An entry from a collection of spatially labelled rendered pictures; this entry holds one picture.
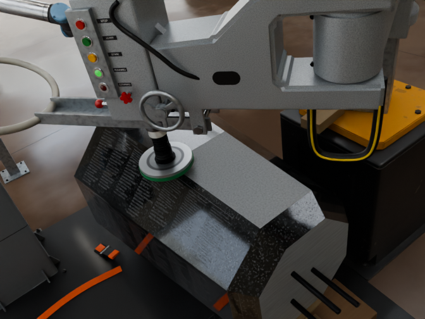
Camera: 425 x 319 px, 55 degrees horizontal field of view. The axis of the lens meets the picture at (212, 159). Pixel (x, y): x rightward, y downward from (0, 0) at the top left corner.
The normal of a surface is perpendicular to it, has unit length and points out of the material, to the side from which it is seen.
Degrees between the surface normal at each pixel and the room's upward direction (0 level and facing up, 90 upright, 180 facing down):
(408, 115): 0
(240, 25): 90
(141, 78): 90
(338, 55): 90
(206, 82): 90
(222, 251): 45
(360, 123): 0
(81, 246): 0
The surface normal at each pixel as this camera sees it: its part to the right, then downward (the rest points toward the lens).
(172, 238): -0.64, -0.19
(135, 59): -0.24, 0.64
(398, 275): -0.15, -0.77
